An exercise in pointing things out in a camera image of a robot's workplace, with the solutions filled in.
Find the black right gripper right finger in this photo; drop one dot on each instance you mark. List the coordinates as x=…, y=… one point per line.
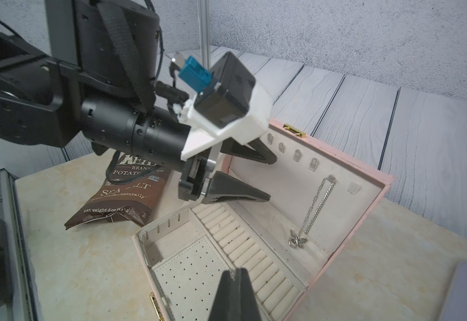
x=248, y=306

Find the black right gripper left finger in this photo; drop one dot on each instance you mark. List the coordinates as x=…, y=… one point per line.
x=226, y=305

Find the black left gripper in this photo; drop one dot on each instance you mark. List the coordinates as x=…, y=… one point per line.
x=197, y=182

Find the pink jewelry box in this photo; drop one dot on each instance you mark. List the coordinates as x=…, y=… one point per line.
x=319, y=197

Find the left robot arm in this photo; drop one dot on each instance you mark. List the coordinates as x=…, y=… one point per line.
x=102, y=80

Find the brown kettle chips bag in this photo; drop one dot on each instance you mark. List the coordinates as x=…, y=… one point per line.
x=131, y=192

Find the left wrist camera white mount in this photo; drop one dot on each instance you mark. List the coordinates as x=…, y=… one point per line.
x=229, y=103

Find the silver left frame post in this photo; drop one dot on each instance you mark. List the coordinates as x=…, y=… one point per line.
x=204, y=32

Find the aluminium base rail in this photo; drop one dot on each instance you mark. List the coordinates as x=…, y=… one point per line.
x=17, y=300

